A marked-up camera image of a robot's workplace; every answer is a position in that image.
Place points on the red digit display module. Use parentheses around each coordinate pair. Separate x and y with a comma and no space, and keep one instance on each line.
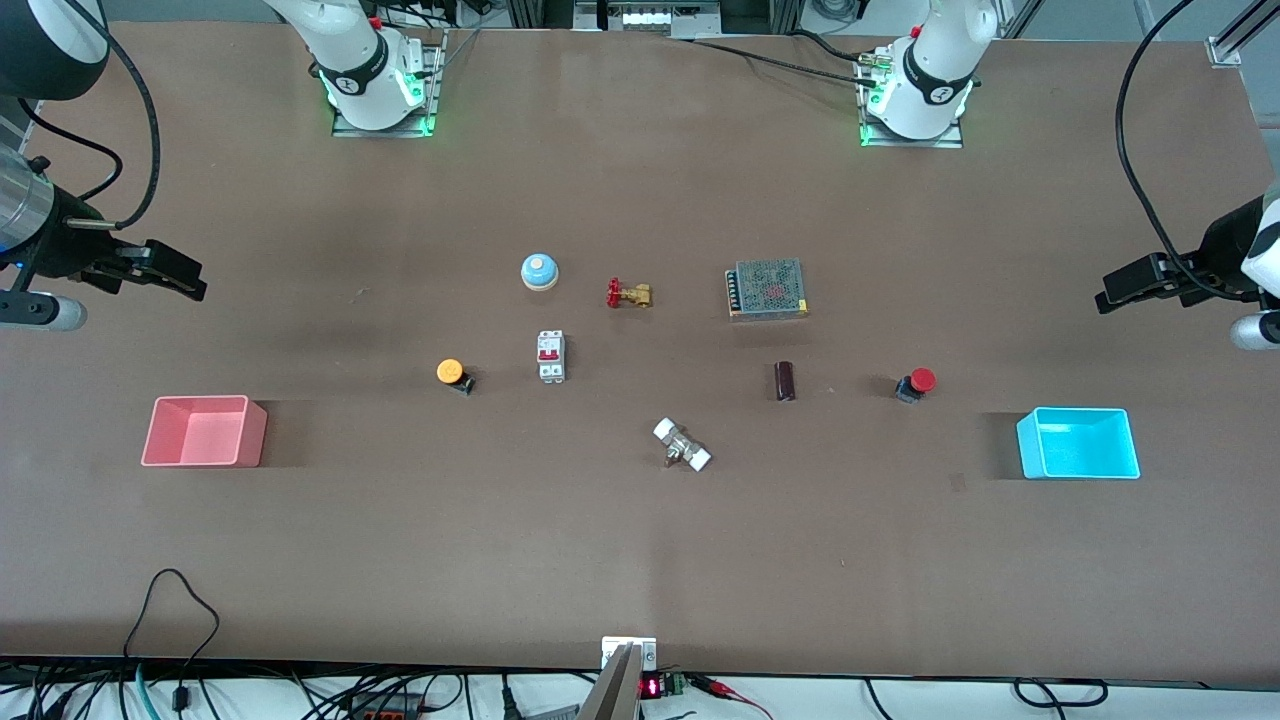
(652,687)

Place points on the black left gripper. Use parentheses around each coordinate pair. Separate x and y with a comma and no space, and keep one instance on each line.
(1216,252)

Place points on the blue call bell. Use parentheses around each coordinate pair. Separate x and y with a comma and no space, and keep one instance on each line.
(539,271)

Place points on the aluminium frame profile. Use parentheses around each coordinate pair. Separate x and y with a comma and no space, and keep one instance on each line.
(1240,35)

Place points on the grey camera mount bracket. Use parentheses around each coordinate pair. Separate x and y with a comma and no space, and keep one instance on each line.
(618,680)

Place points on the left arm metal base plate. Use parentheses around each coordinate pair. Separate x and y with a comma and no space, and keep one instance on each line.
(958,135)

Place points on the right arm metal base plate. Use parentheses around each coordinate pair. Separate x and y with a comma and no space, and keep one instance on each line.
(432,100)

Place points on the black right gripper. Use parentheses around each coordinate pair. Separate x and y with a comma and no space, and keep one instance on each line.
(68,248)

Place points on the metal mesh power supply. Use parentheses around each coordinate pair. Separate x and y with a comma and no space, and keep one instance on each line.
(768,288)

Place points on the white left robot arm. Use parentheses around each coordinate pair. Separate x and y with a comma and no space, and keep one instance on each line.
(940,60)

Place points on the yellow push button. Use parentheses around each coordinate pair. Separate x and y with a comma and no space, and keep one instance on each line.
(450,371)

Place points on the dark red capacitor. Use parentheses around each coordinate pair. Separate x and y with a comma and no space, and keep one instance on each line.
(785,381)

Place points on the red push button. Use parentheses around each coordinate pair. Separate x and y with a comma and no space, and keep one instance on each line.
(922,379)

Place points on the pink plastic bin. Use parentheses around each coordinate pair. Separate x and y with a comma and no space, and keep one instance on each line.
(205,432)

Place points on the silver fitting white caps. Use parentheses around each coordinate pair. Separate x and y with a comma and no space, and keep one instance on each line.
(682,445)

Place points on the white circuit breaker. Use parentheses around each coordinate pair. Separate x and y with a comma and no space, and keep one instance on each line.
(551,356)

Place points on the cyan plastic bin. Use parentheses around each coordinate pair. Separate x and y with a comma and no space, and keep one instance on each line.
(1080,445)

